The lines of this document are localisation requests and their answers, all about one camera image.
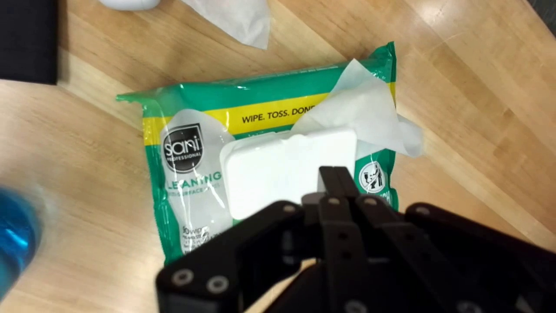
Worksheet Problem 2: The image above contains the black smartphone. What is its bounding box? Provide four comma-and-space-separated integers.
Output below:
0, 0, 59, 86

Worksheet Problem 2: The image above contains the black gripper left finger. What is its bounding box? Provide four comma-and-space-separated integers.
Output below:
155, 200, 317, 313

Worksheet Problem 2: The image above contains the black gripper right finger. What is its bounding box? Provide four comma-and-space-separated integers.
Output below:
318, 167, 556, 313

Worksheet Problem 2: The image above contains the blue water bottle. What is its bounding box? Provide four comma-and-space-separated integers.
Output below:
0, 188, 42, 301

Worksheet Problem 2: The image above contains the loose white wipe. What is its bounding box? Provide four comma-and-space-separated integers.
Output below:
183, 0, 271, 51

